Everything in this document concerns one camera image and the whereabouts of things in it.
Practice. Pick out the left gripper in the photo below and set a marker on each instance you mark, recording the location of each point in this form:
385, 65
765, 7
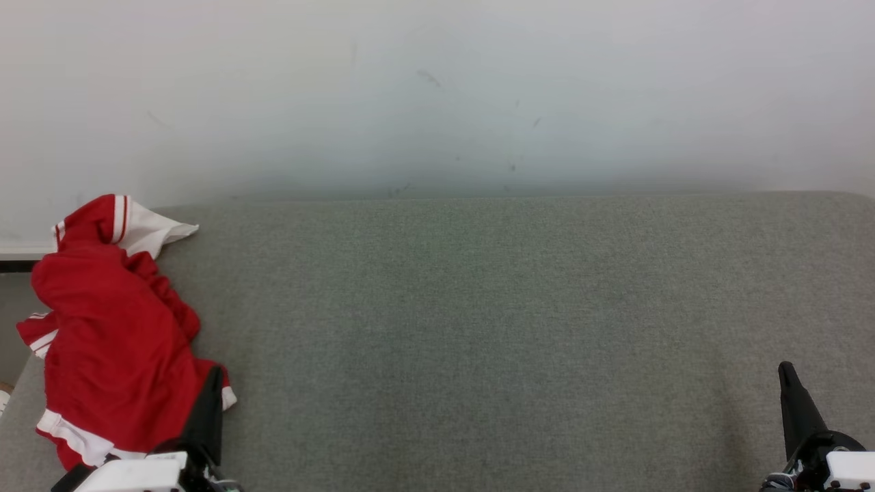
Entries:
137, 475

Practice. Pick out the red basketball jersey number 23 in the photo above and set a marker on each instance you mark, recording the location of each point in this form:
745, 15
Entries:
140, 225

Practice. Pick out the red shorts with white stripe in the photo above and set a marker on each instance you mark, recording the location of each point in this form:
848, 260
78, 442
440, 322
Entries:
116, 342

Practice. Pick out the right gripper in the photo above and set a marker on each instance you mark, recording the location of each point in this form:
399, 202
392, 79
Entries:
847, 471

